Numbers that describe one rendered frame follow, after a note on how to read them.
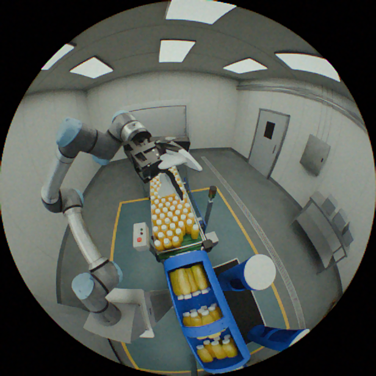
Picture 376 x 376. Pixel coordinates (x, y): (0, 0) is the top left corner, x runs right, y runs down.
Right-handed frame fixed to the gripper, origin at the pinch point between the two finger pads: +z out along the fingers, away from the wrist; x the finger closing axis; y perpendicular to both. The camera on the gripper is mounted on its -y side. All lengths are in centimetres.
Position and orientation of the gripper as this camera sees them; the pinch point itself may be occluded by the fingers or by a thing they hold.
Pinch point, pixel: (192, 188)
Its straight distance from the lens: 24.5
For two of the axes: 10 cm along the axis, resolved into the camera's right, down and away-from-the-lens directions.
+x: 2.5, -4.3, -8.7
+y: -7.1, 5.3, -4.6
